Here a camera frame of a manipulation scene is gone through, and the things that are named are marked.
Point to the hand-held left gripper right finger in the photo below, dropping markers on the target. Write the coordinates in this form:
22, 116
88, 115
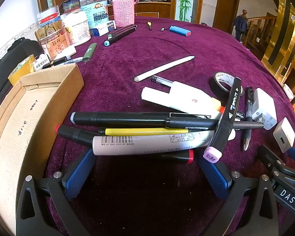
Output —
214, 177

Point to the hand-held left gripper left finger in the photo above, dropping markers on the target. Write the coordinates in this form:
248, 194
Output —
80, 172

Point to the small white cube charger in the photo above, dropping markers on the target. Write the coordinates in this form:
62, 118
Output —
284, 134

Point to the black marker red caps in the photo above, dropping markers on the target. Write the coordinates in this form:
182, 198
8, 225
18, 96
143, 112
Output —
73, 134

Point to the thin black pen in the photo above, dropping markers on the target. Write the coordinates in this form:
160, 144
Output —
199, 123

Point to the black marker pink cap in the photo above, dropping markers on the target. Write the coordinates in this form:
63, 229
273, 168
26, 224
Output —
229, 113

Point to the white barcode tube marker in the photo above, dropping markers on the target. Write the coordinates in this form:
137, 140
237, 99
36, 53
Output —
137, 145

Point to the black marker grey cap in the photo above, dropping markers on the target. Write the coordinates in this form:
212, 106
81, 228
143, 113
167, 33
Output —
118, 119

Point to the brown cardboard box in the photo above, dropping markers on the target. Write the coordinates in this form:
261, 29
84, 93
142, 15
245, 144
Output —
27, 127

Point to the yellow pen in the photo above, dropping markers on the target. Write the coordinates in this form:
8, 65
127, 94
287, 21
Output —
142, 131

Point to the long white stylus pen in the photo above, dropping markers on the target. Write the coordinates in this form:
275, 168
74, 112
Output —
164, 68

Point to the black retractable pen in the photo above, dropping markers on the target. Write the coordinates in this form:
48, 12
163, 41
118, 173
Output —
248, 118

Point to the white flat charger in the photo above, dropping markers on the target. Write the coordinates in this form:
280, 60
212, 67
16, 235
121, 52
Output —
264, 108

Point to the black tape roll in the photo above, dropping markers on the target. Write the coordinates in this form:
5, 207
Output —
216, 84

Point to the purple velvet tablecloth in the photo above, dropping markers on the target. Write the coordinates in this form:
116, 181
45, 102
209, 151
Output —
118, 83

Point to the clear gel pen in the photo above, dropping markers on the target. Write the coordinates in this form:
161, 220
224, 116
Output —
161, 80

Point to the silver pen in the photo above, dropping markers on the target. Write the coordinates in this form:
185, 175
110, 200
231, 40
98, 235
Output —
72, 60

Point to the white barcode tag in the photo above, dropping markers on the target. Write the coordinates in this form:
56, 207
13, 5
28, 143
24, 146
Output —
41, 62

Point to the yellow tape roll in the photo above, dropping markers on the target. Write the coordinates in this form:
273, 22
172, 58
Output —
21, 71

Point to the green lighter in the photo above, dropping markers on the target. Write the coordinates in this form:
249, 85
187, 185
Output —
90, 52

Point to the wooden stair railing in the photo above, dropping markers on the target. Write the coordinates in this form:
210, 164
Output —
260, 29

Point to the clear toothpick jar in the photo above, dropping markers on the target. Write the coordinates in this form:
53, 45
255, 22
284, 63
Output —
52, 41

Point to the black marker blue cap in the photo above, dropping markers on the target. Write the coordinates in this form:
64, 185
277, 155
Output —
120, 35

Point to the white round jar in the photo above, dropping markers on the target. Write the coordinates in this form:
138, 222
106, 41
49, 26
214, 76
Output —
76, 28

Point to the small white printed box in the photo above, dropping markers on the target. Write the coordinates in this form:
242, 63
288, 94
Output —
104, 28

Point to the blue lighter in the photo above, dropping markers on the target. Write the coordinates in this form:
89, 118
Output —
179, 30

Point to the brown wooden door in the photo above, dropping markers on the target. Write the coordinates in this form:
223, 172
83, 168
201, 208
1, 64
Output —
226, 7

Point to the red blue lid container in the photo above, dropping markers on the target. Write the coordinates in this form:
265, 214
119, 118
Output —
49, 16

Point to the blue label clear jar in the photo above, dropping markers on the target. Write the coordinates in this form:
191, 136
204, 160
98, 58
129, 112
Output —
94, 12

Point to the small yellow black item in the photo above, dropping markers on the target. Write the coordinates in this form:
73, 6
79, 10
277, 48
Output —
150, 25

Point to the pink knitted bottle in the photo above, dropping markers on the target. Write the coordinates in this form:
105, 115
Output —
123, 12

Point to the bamboo wall poster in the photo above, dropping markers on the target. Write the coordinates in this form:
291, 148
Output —
185, 0

